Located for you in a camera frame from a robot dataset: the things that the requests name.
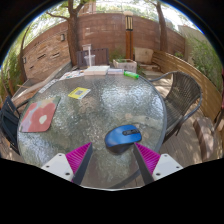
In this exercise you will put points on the beige stone slab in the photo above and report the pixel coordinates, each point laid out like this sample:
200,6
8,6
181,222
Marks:
143,55

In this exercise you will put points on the blue computer mouse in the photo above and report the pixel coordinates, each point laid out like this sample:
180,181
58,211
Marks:
120,137

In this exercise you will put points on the dark wall lamp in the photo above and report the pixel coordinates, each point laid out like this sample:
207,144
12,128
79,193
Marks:
62,37
24,60

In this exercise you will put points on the wooden lamp post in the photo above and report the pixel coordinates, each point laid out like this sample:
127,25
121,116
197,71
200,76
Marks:
128,36

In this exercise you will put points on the thin white booklet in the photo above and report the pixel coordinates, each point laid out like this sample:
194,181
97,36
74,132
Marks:
115,71

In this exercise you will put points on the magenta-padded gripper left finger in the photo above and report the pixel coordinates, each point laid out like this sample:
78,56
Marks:
77,158

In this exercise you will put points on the grey wall utility box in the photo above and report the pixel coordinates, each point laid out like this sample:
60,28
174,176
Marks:
86,47

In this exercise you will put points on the stone raised garden bed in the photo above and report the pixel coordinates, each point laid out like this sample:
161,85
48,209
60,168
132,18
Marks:
40,81

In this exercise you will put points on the green tube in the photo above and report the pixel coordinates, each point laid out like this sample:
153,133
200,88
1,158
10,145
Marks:
131,74

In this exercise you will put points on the brown wicker chair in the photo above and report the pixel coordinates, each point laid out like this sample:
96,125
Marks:
181,96

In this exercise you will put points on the large forked tree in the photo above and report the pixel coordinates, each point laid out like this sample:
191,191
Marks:
73,36

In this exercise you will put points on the red folded patio umbrella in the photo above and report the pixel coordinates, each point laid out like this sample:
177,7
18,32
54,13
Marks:
222,90

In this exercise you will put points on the black plastic chair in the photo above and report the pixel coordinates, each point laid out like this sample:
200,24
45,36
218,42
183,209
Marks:
9,123

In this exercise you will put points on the colourful printed magazine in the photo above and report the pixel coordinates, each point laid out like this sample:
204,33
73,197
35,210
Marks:
71,74

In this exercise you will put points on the beige square planter box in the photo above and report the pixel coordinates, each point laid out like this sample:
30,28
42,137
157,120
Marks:
125,64

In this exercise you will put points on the open white book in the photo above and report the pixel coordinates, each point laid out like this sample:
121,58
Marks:
96,70

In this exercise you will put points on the red floral mouse pad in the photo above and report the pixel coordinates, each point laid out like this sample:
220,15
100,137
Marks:
39,115

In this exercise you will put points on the thin leaning tree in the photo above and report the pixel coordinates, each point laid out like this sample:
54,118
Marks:
22,60

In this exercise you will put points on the clear plastic cup with straw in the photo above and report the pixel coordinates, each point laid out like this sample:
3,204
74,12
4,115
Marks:
89,60

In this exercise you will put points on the slim straight tree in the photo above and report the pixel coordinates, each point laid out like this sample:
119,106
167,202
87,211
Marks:
163,30

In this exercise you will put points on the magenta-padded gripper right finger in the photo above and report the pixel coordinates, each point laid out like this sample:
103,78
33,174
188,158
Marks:
149,159

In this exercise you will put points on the yellow square card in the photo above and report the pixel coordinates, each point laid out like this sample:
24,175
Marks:
79,93

